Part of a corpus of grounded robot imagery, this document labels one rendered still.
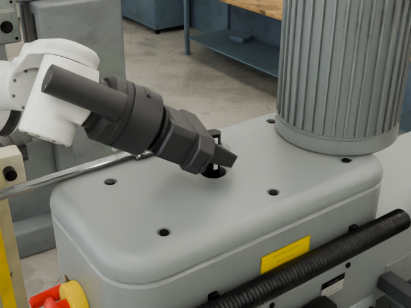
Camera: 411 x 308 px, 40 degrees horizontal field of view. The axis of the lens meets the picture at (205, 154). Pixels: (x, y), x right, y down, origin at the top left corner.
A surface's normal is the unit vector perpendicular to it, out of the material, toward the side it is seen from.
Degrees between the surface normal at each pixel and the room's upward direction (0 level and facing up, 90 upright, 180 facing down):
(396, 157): 0
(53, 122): 64
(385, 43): 90
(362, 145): 90
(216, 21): 90
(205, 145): 53
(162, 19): 90
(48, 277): 0
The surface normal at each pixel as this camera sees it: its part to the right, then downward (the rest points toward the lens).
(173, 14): 0.57, 0.39
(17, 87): 0.68, 0.12
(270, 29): -0.82, 0.27
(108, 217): 0.00, -0.88
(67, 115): 0.49, 0.04
